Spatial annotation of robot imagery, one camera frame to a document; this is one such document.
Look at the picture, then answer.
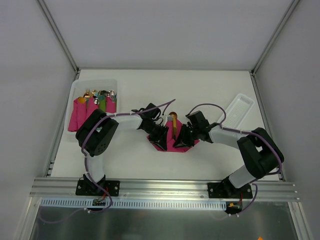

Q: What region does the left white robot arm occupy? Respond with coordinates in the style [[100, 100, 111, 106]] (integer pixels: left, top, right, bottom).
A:
[[75, 103, 169, 197]]

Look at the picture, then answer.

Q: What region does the aluminium frame post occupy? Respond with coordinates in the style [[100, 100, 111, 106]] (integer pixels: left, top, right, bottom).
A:
[[251, 0, 301, 76], [36, 0, 79, 73]]

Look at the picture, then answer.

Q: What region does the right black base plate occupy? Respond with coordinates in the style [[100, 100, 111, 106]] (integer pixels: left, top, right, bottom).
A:
[[207, 182, 253, 199]]

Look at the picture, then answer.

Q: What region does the orange round spoon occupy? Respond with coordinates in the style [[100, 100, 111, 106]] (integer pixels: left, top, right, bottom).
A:
[[77, 97, 86, 104]]

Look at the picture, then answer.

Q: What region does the large white plastic basket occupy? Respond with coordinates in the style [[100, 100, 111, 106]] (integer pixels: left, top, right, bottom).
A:
[[63, 78, 118, 142]]

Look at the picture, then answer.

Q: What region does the green rolled napkin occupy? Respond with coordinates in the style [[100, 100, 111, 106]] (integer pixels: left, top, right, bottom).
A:
[[98, 95, 107, 112]]

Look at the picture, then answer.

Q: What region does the pink paper napkin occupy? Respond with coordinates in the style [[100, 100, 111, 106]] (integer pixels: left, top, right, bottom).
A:
[[147, 119, 200, 153]]

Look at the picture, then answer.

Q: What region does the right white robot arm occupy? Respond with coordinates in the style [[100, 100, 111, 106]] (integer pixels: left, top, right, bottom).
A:
[[173, 111, 284, 199]]

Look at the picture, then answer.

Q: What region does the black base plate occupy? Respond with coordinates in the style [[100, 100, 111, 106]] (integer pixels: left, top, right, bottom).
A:
[[75, 179, 121, 197], [207, 182, 253, 199]]

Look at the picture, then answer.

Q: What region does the left aluminium frame post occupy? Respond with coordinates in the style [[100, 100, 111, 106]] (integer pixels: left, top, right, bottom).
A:
[[36, 0, 79, 73]]

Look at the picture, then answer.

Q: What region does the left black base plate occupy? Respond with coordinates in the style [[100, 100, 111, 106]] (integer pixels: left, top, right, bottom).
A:
[[75, 179, 121, 197]]

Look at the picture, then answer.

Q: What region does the gold knife green handle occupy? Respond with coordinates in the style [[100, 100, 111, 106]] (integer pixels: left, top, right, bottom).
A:
[[172, 119, 177, 140]]

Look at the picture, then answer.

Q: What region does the aluminium mounting rail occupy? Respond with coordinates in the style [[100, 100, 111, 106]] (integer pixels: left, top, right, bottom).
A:
[[29, 177, 301, 202]]

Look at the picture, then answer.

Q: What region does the small white perforated tray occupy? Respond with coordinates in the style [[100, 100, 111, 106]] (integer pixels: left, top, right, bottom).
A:
[[222, 93, 255, 129]]

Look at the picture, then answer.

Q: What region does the pink rolled napkin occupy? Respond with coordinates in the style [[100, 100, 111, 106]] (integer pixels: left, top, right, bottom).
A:
[[105, 96, 117, 114], [67, 98, 79, 132], [76, 97, 99, 129]]

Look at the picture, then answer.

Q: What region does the copper spoon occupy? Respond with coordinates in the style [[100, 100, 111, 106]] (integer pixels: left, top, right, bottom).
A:
[[167, 112, 178, 121]]

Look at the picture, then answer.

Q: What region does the right aluminium frame post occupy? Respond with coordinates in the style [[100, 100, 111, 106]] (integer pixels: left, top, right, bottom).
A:
[[251, 0, 301, 76]]

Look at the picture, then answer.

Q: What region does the white slotted cable duct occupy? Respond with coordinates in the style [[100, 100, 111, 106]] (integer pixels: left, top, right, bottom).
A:
[[40, 197, 227, 211]]

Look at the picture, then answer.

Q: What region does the pink rolled napkin far left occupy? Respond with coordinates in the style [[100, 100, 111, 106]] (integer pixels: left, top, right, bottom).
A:
[[67, 98, 79, 132]]

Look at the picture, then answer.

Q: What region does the pink rolled napkin right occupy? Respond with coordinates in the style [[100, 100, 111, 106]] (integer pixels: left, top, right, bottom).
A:
[[105, 96, 117, 114]]

